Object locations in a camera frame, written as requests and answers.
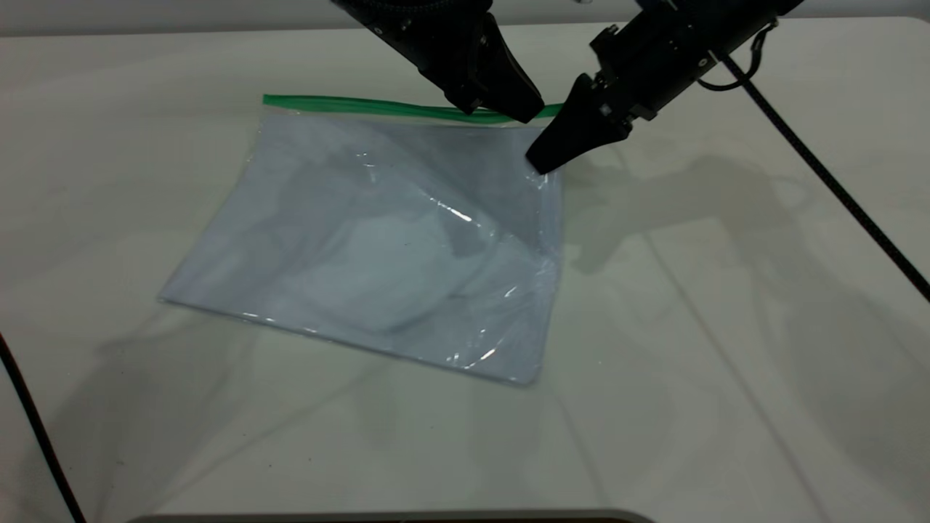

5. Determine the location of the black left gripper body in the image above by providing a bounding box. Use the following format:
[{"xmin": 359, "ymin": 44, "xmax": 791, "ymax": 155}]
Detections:
[{"xmin": 331, "ymin": 0, "xmax": 496, "ymax": 92}]

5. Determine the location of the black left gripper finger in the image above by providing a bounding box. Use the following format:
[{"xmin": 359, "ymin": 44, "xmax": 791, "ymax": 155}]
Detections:
[
  {"xmin": 434, "ymin": 64, "xmax": 486, "ymax": 115},
  {"xmin": 480, "ymin": 13, "xmax": 546, "ymax": 124}
]

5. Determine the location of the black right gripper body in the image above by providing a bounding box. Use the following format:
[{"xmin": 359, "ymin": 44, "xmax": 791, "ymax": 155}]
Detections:
[{"xmin": 589, "ymin": 6, "xmax": 729, "ymax": 126}]

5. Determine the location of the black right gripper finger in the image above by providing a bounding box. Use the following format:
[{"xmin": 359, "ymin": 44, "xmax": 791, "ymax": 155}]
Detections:
[
  {"xmin": 543, "ymin": 115, "xmax": 633, "ymax": 175},
  {"xmin": 525, "ymin": 73, "xmax": 605, "ymax": 175}
]

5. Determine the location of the clear zip bag green zipper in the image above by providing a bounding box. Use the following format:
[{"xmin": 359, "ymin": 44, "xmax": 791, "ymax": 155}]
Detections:
[{"xmin": 156, "ymin": 93, "xmax": 566, "ymax": 386}]

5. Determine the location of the short black looped cable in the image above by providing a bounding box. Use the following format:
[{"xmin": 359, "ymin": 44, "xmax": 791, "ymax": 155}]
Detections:
[{"xmin": 696, "ymin": 20, "xmax": 778, "ymax": 92}]

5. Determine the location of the long black braided cable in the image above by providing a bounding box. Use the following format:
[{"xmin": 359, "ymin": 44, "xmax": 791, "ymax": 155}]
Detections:
[
  {"xmin": 0, "ymin": 333, "xmax": 86, "ymax": 523},
  {"xmin": 723, "ymin": 54, "xmax": 930, "ymax": 302}
]

